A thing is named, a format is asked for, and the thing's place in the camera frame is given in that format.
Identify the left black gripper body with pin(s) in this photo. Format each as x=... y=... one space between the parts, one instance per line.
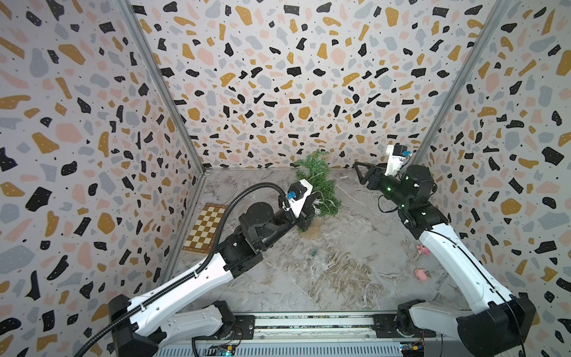
x=302 y=221

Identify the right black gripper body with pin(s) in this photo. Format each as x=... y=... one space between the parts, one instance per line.
x=383 y=185

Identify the clear string light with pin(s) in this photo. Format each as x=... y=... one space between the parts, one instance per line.
x=329 y=202

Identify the small green christmas tree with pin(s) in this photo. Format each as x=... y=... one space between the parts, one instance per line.
x=315 y=169

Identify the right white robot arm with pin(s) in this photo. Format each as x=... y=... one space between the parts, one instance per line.
x=499 y=320

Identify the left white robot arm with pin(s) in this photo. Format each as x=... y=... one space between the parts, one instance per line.
x=143 y=325

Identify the clear battery box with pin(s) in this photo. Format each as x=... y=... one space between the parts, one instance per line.
x=321 y=256

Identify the pink toy pig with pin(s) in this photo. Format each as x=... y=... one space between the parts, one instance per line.
x=421 y=275
x=422 y=249

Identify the wooden chess board box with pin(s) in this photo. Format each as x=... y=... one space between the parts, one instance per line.
x=200 y=240

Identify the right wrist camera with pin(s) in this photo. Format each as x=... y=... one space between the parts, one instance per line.
x=398 y=155

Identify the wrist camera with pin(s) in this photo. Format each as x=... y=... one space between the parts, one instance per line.
x=398 y=155
x=295 y=198

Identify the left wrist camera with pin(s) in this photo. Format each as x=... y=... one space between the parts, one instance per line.
x=295 y=198

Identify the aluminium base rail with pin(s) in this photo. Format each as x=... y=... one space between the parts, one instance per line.
x=373 y=333

